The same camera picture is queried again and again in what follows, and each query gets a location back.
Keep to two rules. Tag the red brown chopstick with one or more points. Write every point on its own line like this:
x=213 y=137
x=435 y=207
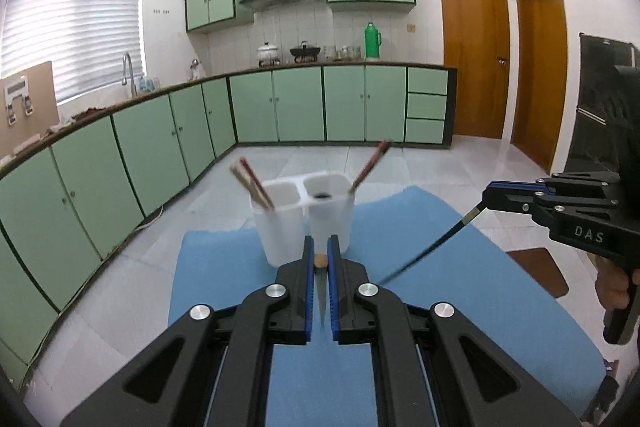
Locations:
x=255 y=178
x=366 y=167
x=372 y=167

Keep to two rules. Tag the blue table mat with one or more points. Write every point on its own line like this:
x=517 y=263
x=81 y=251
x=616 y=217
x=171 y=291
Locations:
x=450 y=332

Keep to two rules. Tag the brown countertop water purifier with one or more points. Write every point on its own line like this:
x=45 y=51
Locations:
x=42 y=97

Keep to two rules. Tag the light wooden chopstick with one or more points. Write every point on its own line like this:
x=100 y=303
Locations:
x=252 y=184
x=320 y=297
x=247 y=183

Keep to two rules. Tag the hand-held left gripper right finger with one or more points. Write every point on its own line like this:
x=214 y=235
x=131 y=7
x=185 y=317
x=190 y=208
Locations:
x=334 y=292

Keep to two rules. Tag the white cooking pot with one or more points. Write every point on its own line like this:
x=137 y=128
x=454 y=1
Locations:
x=267 y=53

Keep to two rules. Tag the white window blind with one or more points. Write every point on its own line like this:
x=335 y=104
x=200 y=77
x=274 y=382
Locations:
x=75 y=17

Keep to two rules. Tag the wooden door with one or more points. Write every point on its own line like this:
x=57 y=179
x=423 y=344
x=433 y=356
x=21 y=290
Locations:
x=540 y=82
x=475 y=57

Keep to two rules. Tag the clear plastic bottle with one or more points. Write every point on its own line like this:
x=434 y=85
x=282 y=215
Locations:
x=147 y=84

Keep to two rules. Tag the black panel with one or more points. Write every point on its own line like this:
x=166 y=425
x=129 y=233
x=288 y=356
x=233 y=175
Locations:
x=597 y=72

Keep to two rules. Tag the black chopstick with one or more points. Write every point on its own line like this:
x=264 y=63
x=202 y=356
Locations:
x=440 y=242

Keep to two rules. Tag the person's right hand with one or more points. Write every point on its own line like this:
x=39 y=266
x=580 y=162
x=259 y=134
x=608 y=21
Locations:
x=612 y=287

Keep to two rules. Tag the black wok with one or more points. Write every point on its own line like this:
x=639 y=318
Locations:
x=305 y=53

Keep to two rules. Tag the green base cabinets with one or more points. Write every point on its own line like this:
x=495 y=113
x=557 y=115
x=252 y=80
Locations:
x=300 y=107

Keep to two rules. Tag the glass jar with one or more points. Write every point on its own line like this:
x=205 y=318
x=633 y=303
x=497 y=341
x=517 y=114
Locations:
x=345 y=53
x=329 y=53
x=356 y=52

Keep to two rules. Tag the green thermos flask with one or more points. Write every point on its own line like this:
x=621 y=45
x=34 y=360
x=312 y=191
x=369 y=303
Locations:
x=372 y=42

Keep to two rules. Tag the white two-compartment utensil holder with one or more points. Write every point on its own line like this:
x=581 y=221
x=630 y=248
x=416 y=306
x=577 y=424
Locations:
x=285 y=232

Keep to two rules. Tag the chrome kitchen faucet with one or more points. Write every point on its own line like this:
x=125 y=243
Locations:
x=132 y=82

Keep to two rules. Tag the dark clothing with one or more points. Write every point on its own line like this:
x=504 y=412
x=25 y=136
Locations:
x=602 y=402

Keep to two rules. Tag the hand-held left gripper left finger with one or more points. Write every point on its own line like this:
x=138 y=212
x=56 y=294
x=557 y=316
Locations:
x=309 y=292

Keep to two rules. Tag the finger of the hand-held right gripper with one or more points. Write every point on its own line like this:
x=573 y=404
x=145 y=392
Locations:
x=575 y=179
x=510 y=199

